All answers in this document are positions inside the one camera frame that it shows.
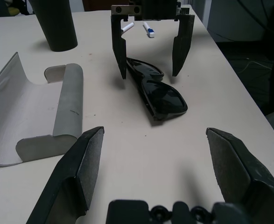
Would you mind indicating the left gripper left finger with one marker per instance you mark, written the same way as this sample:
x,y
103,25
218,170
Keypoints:
x,y
80,168

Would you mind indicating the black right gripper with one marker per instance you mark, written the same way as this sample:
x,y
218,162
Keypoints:
x,y
157,9

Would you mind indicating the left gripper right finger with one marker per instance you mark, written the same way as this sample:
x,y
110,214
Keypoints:
x,y
234,168

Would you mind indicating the white marker blue cap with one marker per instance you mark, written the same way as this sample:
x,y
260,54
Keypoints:
x,y
149,30

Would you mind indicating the white marker black cap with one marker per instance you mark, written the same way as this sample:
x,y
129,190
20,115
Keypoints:
x,y
128,27

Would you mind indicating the black sunglasses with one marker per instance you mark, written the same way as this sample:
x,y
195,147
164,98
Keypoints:
x,y
164,100

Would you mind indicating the grey glasses case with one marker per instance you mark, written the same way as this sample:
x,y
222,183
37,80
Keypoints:
x,y
29,112

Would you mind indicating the black plastic cup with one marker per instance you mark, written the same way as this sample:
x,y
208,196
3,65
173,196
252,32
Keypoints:
x,y
55,28

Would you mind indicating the wooden stool yellow seat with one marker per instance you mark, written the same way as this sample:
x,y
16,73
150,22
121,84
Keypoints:
x,y
13,11

